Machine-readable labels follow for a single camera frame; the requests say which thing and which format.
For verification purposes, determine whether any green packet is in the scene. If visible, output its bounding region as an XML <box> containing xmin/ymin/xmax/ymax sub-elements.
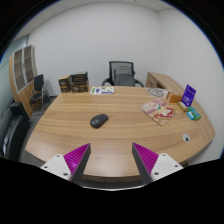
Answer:
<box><xmin>188</xmin><ymin>106</ymin><xmax>202</xmax><ymax>121</ymax></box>

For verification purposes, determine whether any large brown carton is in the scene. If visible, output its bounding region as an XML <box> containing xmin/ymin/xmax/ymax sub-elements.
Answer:
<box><xmin>69</xmin><ymin>79</ymin><xmax>90</xmax><ymax>94</ymax></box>

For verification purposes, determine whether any wooden side cabinet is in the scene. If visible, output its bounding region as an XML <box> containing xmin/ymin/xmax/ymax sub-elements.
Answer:
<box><xmin>145</xmin><ymin>71</ymin><xmax>188</xmax><ymax>96</ymax></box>

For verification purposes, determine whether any black leather armchair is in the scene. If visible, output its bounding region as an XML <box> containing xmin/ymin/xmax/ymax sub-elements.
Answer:
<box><xmin>0</xmin><ymin>101</ymin><xmax>31</xmax><ymax>161</ymax></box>

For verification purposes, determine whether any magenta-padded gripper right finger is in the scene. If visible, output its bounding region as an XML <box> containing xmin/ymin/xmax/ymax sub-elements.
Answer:
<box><xmin>131</xmin><ymin>142</ymin><xmax>184</xmax><ymax>185</ymax></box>

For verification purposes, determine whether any black mesh office chair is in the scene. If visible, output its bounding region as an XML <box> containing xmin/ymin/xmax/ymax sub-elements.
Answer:
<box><xmin>101</xmin><ymin>60</ymin><xmax>145</xmax><ymax>88</ymax></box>

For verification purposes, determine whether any purple card package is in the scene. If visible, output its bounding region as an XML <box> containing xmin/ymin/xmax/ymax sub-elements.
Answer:
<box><xmin>181</xmin><ymin>84</ymin><xmax>197</xmax><ymax>108</ymax></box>

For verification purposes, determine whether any grey backpack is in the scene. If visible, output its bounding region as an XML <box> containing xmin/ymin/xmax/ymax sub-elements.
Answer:
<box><xmin>113</xmin><ymin>65</ymin><xmax>136</xmax><ymax>88</ymax></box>

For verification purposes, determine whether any wooden shelf unit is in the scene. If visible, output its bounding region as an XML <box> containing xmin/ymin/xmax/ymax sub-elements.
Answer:
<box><xmin>8</xmin><ymin>44</ymin><xmax>40</xmax><ymax>118</ymax></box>

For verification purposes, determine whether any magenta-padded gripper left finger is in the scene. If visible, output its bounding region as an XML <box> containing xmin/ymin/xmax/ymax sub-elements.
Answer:
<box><xmin>40</xmin><ymin>142</ymin><xmax>92</xmax><ymax>184</ymax></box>

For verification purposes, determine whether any black computer mouse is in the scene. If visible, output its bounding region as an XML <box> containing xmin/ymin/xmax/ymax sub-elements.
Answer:
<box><xmin>89</xmin><ymin>113</ymin><xmax>110</xmax><ymax>129</ymax></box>

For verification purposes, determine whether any white sticker sheet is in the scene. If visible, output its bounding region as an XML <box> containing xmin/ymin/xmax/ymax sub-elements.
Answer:
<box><xmin>89</xmin><ymin>86</ymin><xmax>115</xmax><ymax>95</ymax></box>

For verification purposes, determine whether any orange cardboard box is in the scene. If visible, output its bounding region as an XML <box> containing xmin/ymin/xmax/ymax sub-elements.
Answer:
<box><xmin>166</xmin><ymin>90</ymin><xmax>184</xmax><ymax>104</ymax></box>

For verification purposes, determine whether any small tan box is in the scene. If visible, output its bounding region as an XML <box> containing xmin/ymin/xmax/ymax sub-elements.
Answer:
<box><xmin>176</xmin><ymin>101</ymin><xmax>190</xmax><ymax>112</ymax></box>

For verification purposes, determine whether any small brown carton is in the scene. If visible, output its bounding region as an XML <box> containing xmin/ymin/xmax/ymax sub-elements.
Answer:
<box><xmin>58</xmin><ymin>75</ymin><xmax>72</xmax><ymax>94</ymax></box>

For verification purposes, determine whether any black visitor chair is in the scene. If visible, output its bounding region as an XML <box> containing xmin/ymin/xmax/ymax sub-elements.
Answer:
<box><xmin>29</xmin><ymin>73</ymin><xmax>51</xmax><ymax>113</ymax></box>

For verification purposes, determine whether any open black box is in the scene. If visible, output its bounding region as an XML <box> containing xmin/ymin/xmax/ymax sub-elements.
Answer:
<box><xmin>69</xmin><ymin>71</ymin><xmax>89</xmax><ymax>84</ymax></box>

